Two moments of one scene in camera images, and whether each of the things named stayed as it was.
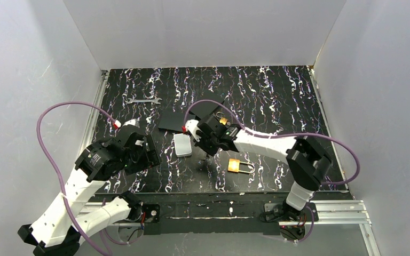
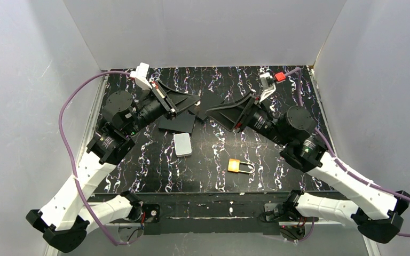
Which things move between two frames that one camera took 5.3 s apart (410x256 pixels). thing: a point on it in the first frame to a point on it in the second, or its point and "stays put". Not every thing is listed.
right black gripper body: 204,142 to 245,114
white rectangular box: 182,145 stays put
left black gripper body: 150,155 to 165,101
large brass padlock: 234,165 stays put
